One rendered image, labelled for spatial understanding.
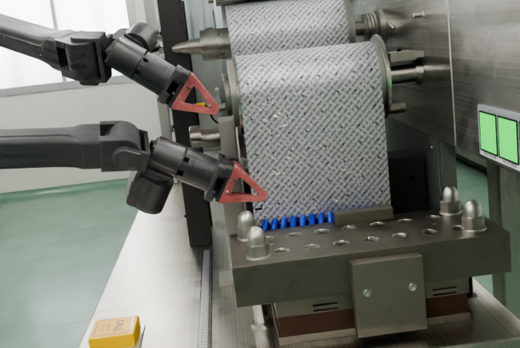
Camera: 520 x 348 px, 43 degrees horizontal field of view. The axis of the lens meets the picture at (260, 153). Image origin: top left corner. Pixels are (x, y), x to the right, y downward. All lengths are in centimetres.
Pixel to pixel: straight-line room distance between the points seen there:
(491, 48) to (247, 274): 45
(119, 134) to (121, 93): 567
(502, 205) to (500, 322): 38
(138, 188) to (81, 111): 572
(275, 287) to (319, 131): 29
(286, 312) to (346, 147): 30
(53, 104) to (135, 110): 80
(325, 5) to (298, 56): 26
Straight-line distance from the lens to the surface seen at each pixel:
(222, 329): 107
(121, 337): 106
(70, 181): 695
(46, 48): 121
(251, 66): 110
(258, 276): 95
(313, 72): 110
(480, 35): 94
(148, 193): 111
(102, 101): 677
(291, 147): 110
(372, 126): 112
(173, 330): 110
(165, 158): 107
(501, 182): 136
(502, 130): 88
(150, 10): 211
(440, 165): 119
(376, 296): 96
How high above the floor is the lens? 135
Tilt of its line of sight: 10 degrees down
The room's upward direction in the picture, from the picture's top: 6 degrees counter-clockwise
